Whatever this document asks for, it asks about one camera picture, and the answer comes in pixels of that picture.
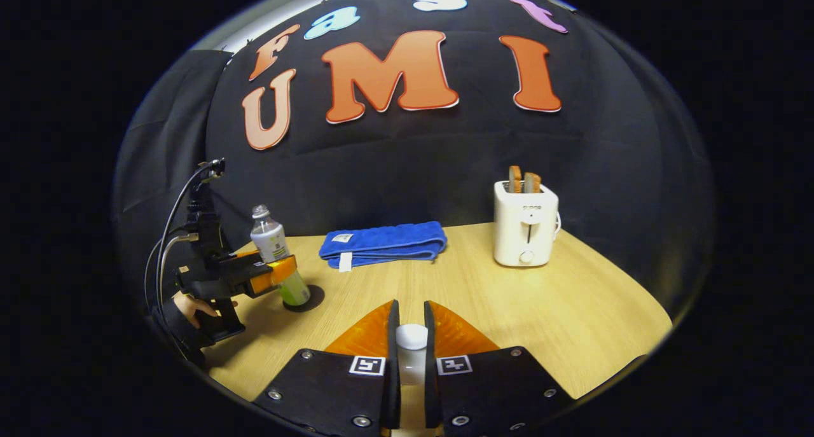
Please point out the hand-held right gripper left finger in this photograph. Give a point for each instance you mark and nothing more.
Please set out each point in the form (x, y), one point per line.
(393, 392)

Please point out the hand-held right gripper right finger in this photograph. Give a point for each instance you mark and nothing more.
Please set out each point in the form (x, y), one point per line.
(431, 392)

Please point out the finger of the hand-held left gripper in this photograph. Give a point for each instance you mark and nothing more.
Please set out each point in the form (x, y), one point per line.
(273, 275)
(248, 254)

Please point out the clear water bottle green label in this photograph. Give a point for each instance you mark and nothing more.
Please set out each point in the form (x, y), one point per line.
(272, 243)

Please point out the dark round coaster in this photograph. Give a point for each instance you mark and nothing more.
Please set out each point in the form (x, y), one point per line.
(311, 300)

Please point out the folded blue towel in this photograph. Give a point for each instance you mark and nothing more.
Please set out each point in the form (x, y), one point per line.
(381, 241)

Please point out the cream white toaster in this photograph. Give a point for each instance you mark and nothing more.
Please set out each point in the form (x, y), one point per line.
(524, 233)

